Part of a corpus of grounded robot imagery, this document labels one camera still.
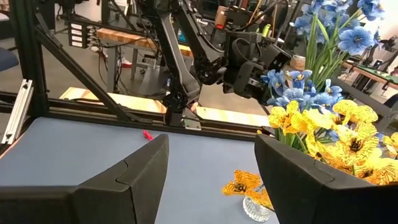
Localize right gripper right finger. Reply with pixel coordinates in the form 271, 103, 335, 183
254, 133, 398, 224

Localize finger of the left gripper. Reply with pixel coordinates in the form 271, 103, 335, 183
236, 62, 265, 97

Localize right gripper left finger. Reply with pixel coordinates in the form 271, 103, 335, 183
0, 133, 170, 224

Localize blue artificial flower bunch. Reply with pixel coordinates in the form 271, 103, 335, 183
289, 0, 385, 90
261, 68, 343, 110

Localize yellow artificial flower bunch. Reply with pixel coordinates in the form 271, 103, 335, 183
331, 99, 398, 187
221, 99, 336, 210

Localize clear glass vase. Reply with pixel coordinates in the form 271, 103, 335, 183
242, 195, 275, 223

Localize blue-grey table mat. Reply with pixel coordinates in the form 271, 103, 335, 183
0, 116, 280, 224

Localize brown basket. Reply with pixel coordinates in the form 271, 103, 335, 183
289, 55, 307, 72

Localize green top table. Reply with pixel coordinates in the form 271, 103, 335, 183
341, 60, 398, 91

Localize wooden side table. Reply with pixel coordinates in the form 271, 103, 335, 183
96, 27, 194, 94

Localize blue office chair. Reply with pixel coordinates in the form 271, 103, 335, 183
0, 46, 19, 73

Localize black box white labels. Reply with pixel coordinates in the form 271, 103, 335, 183
68, 21, 85, 49

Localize aluminium bracket strip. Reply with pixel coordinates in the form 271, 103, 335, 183
1, 79, 34, 146

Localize black aluminium table frame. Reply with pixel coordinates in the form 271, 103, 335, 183
0, 0, 271, 143

